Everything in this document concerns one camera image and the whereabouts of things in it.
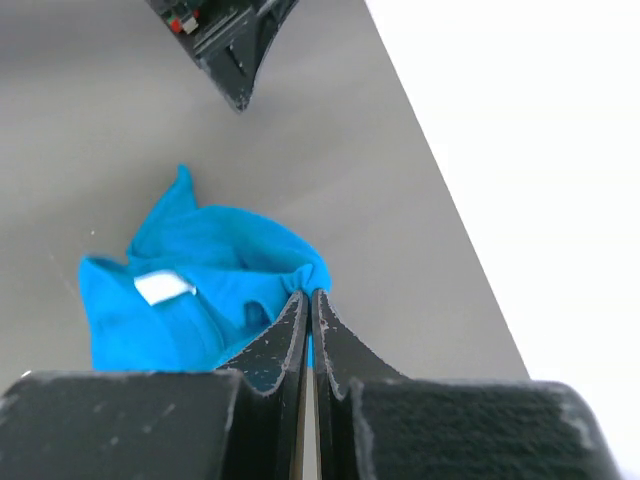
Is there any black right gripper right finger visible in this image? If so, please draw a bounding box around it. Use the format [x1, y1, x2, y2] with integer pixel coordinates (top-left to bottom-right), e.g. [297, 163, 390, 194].
[310, 290, 621, 479]

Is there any blue t shirt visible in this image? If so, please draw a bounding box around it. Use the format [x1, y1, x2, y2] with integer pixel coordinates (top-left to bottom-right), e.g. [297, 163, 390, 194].
[78, 166, 331, 372]

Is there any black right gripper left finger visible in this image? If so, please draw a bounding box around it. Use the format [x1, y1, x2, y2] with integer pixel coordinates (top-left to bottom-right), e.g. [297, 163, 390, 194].
[1, 292, 308, 479]

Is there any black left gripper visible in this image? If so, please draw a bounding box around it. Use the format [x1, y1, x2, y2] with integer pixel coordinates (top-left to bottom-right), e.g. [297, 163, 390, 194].
[147, 0, 297, 112]

